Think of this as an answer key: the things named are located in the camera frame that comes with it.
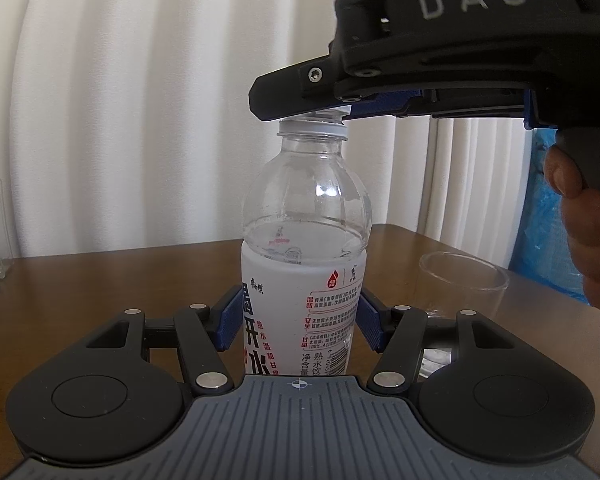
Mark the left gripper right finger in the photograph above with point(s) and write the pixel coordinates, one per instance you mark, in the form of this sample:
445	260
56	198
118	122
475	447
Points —
402	334

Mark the blue plastic bag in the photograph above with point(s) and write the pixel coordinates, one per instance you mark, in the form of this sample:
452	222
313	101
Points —
541	251

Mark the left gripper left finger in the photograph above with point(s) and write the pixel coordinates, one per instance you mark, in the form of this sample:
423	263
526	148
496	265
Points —
198	333

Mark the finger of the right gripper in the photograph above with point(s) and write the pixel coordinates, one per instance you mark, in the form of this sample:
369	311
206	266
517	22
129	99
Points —
395	103
299	89

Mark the clear plastic water bottle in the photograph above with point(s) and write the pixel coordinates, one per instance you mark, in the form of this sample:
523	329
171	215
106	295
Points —
307	220

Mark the clear drinking glass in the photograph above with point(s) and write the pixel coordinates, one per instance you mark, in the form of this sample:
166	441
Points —
448	282

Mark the person's right hand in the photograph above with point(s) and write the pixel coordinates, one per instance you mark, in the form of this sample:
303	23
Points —
581	217

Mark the white pleated curtain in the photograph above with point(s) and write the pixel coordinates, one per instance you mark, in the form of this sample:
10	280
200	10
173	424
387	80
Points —
125	123

